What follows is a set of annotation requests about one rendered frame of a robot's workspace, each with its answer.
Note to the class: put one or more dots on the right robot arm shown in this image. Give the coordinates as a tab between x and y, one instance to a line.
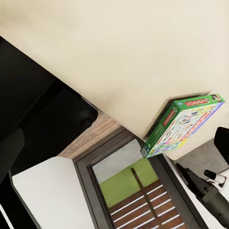
209	193

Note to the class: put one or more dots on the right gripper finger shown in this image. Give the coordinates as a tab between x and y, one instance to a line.
187	178
203	186

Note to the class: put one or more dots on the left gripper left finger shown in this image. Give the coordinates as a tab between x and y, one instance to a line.
11	143

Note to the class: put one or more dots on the door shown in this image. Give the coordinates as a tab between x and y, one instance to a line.
125	191

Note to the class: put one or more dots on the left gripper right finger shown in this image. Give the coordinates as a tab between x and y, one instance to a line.
221	141

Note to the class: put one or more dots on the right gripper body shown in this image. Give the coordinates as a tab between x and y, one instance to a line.
214	201

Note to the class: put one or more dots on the board game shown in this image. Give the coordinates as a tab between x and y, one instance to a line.
180	122

